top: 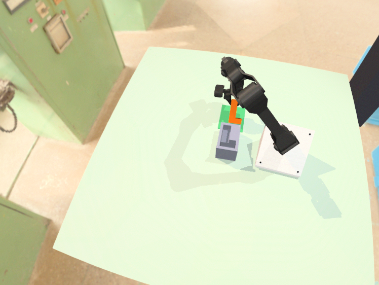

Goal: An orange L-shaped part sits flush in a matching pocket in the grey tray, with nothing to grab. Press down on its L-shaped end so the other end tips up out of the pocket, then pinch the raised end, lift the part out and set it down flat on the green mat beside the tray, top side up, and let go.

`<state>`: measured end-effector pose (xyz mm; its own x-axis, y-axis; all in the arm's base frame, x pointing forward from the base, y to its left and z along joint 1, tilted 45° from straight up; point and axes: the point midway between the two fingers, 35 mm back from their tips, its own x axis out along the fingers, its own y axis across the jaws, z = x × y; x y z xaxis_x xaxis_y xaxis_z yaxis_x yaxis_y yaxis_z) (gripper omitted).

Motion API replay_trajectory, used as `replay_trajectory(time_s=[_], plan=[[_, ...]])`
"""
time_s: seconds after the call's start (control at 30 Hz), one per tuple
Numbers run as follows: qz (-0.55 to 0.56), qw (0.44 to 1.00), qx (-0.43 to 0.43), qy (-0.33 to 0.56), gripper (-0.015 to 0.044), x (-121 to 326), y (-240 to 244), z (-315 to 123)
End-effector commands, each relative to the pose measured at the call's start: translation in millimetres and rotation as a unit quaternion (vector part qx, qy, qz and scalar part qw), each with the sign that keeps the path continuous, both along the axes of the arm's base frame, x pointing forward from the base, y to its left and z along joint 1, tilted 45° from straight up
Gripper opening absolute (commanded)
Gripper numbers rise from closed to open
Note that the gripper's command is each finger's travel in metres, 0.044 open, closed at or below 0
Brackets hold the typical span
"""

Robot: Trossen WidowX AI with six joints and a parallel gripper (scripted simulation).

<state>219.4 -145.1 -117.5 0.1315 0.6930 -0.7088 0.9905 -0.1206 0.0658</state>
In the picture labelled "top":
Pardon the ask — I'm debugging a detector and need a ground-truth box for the orange block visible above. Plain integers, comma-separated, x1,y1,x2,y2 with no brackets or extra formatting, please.
229,99,242,124

